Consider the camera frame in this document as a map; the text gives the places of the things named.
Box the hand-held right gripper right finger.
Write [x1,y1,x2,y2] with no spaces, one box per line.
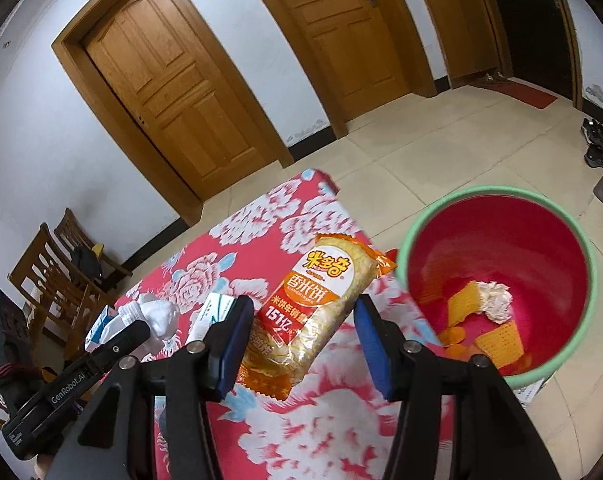
[354,295,555,480]

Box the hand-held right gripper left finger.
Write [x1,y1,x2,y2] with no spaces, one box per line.
[42,296,255,480]

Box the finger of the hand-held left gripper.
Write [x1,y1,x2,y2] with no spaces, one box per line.
[88,320,151,367]

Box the white paper packet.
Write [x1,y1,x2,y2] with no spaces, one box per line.
[189,294,237,346]

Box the white plastic bag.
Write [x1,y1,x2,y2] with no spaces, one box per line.
[116,292,178,348]

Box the orange peel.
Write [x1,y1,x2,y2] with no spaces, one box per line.
[440,326,466,357]

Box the orange snack packet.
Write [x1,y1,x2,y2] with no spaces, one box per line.
[236,232,398,402]

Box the yellow ribbed paper piece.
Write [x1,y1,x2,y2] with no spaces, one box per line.
[447,282,482,328]

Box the orange ribbed paper piece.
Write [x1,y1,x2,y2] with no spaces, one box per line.
[474,322,525,368]

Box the white tissue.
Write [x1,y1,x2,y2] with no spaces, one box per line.
[481,282,512,322]

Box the red basin with green rim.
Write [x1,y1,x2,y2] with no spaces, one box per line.
[395,186,598,391]

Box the blue and white milk carton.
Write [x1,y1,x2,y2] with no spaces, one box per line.
[84,304,120,352]

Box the wooden chair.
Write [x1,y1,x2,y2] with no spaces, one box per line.
[54,208,132,291]
[6,222,112,361]

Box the black bag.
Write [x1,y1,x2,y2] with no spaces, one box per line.
[72,245,105,281]

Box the red floral tablecloth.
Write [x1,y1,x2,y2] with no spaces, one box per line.
[84,169,457,480]

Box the newspaper sheet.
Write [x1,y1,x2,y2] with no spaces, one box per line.
[511,377,549,406]

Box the red doormat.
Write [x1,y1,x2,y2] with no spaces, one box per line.
[489,80,557,109]

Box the black entrance door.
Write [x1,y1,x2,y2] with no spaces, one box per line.
[464,0,585,111]

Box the wooden door without handle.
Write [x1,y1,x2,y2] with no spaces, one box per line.
[52,0,295,216]

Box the wooden door with metal handle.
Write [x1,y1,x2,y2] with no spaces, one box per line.
[236,0,437,138]

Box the low wooden wall cabinet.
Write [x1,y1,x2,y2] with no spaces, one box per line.
[421,0,502,92]

